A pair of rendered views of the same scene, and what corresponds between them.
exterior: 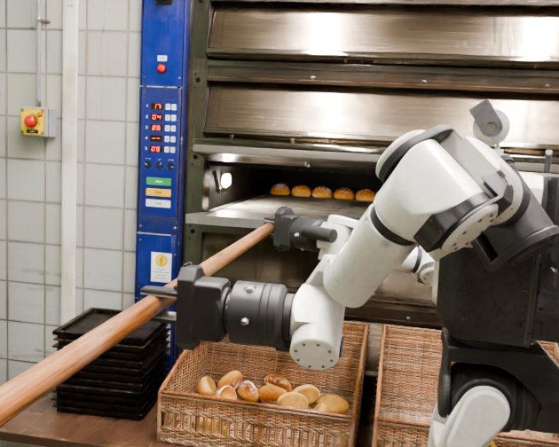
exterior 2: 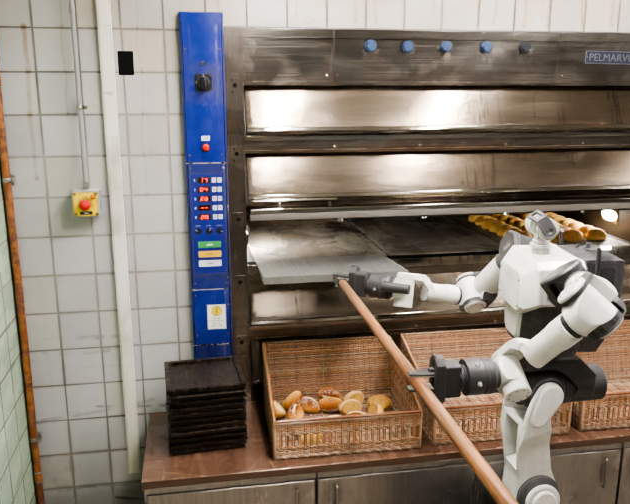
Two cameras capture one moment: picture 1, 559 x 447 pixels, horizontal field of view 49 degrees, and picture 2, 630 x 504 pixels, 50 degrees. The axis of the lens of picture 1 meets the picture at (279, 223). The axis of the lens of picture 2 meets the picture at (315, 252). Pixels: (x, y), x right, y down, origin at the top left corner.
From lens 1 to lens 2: 1.12 m
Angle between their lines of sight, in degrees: 20
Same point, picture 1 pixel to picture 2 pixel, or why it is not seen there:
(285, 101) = (312, 167)
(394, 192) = (580, 315)
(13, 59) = (50, 144)
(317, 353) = (521, 394)
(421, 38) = (417, 112)
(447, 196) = (605, 315)
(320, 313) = (517, 372)
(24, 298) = (81, 362)
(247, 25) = (276, 105)
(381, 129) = (392, 184)
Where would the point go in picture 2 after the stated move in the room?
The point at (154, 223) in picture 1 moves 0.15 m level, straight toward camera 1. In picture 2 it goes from (208, 280) to (223, 289)
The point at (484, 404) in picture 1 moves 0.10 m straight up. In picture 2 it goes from (551, 394) to (553, 362)
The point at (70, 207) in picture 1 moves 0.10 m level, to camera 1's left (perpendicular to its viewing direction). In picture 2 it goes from (124, 275) to (97, 277)
